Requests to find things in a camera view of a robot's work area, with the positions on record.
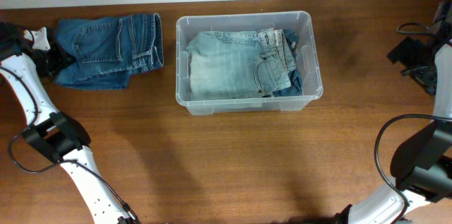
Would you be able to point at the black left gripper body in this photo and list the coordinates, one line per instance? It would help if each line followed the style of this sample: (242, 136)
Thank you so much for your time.
(46, 62)

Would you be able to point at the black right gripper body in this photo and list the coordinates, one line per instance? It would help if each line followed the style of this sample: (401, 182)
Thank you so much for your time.
(408, 52)

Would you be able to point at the dark blue jeans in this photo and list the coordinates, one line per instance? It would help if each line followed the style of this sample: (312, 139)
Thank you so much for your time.
(108, 51)

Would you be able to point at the blue denim shirt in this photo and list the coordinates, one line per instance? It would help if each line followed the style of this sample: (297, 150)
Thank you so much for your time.
(296, 88)

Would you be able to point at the light blue jeans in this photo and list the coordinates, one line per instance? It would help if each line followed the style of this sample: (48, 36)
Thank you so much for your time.
(238, 65)

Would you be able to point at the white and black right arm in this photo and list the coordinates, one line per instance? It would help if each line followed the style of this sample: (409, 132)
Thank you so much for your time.
(420, 170)

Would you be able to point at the clear plastic storage bin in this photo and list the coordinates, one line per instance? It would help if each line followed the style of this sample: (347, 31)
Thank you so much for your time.
(187, 27)

